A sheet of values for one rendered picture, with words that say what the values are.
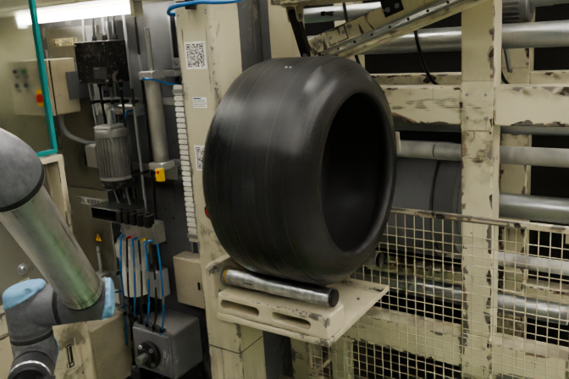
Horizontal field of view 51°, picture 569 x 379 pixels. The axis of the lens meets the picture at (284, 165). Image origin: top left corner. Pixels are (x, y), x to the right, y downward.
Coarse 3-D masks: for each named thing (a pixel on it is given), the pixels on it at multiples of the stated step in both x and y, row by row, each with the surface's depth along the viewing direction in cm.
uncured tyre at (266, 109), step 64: (256, 64) 154; (320, 64) 143; (256, 128) 135; (320, 128) 134; (384, 128) 166; (256, 192) 134; (320, 192) 135; (384, 192) 170; (256, 256) 144; (320, 256) 139
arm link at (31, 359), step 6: (24, 354) 126; (30, 354) 126; (36, 354) 126; (42, 354) 127; (18, 360) 124; (24, 360) 123; (30, 360) 123; (36, 360) 123; (42, 360) 125; (48, 360) 127; (12, 366) 124; (18, 366) 122; (24, 366) 122; (30, 366) 123; (36, 366) 123; (42, 366) 124; (48, 366) 125; (12, 372) 122; (48, 372) 124
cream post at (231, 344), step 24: (192, 24) 161; (216, 24) 160; (216, 48) 160; (192, 72) 165; (216, 72) 161; (240, 72) 170; (192, 96) 167; (216, 96) 162; (192, 120) 169; (192, 144) 171; (192, 168) 173; (216, 240) 174; (216, 312) 180; (216, 336) 182; (240, 336) 178; (216, 360) 185; (240, 360) 180; (264, 360) 190
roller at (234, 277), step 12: (228, 276) 164; (240, 276) 162; (252, 276) 160; (264, 276) 159; (252, 288) 160; (264, 288) 157; (276, 288) 155; (288, 288) 153; (300, 288) 151; (312, 288) 150; (324, 288) 148; (312, 300) 149; (324, 300) 147; (336, 300) 148
